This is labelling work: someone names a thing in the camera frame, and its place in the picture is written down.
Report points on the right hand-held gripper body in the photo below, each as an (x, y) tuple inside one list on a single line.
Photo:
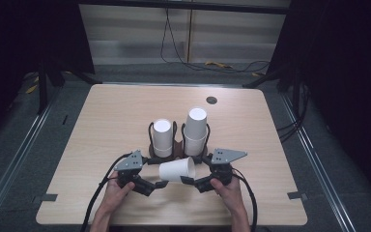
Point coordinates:
[(227, 155)]

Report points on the dark round table grommet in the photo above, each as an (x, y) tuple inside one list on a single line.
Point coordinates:
[(211, 100)]

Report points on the dark brown double cup holder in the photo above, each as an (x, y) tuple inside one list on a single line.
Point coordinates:
[(177, 149)]

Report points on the metal floor rail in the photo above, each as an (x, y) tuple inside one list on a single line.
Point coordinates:
[(19, 151), (315, 161)]

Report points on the black metal stand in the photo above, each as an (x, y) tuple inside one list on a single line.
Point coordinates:
[(42, 93), (264, 79)]

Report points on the yellow floor tape piece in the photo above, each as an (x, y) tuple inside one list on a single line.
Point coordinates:
[(256, 74), (31, 89), (219, 64)]

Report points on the person's left hand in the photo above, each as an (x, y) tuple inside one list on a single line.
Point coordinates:
[(117, 193)]

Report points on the black horizontal bar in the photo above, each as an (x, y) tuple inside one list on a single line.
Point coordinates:
[(206, 6)]

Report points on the black curtain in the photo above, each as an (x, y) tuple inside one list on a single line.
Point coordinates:
[(13, 32), (351, 64)]

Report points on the grey tape strip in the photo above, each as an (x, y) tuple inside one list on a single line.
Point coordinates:
[(49, 197), (296, 195)]

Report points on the white paper cup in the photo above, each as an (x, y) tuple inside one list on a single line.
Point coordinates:
[(162, 152), (162, 132), (174, 170), (195, 124), (194, 146)]

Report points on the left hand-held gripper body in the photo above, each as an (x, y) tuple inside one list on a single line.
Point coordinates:
[(130, 162)]

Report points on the person's right hand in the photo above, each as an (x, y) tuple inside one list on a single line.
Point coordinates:
[(227, 193)]

